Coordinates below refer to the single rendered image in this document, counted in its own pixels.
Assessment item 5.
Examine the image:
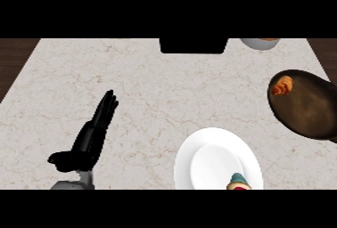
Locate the white oval plate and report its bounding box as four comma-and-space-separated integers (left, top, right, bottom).
172, 126, 264, 191

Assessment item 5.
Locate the dark brown pan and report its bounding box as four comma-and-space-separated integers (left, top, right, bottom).
267, 69, 337, 143

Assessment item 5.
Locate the black box appliance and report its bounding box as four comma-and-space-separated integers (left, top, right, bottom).
157, 38, 230, 55

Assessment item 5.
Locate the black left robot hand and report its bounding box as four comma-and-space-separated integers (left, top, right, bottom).
45, 89, 119, 174

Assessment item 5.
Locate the white bowl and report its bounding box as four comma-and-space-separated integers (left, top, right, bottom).
237, 38, 280, 51

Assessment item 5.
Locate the orange croissant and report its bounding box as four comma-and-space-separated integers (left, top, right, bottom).
270, 75, 295, 96

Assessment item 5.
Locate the teal cupcake with red cherry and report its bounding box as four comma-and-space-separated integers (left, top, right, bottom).
224, 172, 252, 191

